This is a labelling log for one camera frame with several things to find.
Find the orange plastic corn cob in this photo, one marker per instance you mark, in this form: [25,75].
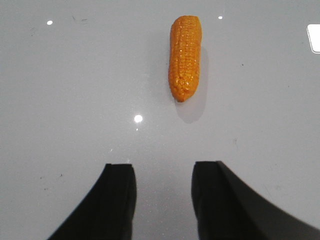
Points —
[184,67]

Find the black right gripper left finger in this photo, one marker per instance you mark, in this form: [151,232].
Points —
[107,211]

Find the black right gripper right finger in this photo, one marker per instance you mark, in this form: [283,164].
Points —
[226,208]

